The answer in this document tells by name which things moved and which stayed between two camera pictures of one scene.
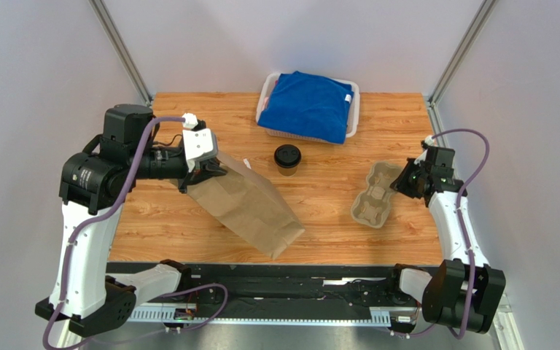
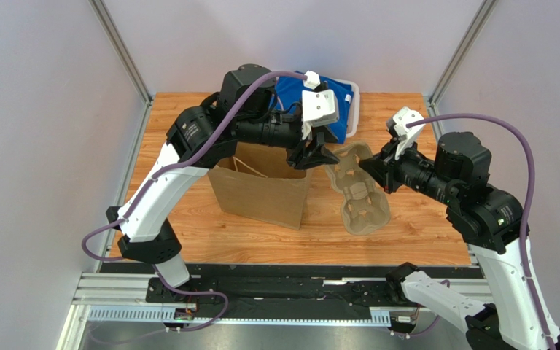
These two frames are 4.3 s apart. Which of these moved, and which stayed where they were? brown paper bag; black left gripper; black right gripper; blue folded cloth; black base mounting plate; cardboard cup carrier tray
Moved: black right gripper; black left gripper; cardboard cup carrier tray; brown paper bag
Stayed: black base mounting plate; blue folded cloth
